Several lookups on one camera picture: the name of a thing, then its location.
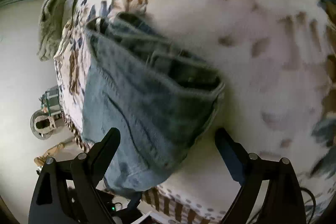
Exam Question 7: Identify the blue denim shorts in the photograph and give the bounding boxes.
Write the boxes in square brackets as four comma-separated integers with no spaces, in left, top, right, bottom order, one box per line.
[82,12,224,197]

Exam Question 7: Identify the teal toy shelf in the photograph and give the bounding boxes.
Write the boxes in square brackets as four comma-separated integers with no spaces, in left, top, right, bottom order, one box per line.
[39,85,62,116]

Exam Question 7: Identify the floral bed cover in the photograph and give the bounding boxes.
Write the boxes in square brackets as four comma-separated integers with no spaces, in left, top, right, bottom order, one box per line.
[55,0,335,223]

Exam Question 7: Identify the grey folded knit garment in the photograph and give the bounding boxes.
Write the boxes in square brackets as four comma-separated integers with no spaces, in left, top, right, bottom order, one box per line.
[37,0,77,61]

